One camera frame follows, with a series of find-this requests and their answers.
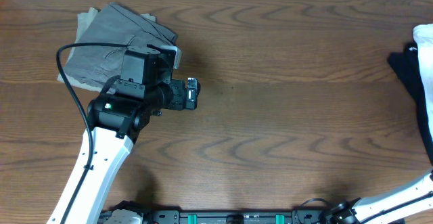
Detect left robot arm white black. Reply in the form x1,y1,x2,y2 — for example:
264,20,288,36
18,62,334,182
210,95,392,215
48,45,200,223

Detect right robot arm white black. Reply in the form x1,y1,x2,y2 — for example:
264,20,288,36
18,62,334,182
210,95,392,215
325,168,432,224

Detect folded grey shorts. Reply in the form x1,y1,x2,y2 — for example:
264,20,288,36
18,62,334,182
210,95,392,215
64,3,177,87

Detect folded beige garment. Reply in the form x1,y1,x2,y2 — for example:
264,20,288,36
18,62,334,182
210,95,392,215
57,7,156,92

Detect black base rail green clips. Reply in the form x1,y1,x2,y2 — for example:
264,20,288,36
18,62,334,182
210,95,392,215
97,200,405,224

